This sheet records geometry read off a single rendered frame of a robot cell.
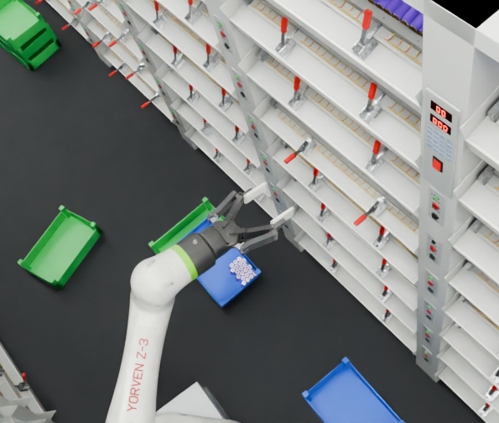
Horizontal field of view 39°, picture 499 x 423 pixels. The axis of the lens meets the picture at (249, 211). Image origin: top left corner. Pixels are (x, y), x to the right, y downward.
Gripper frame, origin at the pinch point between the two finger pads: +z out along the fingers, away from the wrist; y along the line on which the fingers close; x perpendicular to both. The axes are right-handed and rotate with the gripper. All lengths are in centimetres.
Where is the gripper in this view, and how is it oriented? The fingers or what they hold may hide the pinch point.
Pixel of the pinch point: (272, 202)
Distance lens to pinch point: 173.3
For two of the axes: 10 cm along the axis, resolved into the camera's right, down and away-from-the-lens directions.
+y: 6.3, 6.1, -4.8
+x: -0.3, -6.0, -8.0
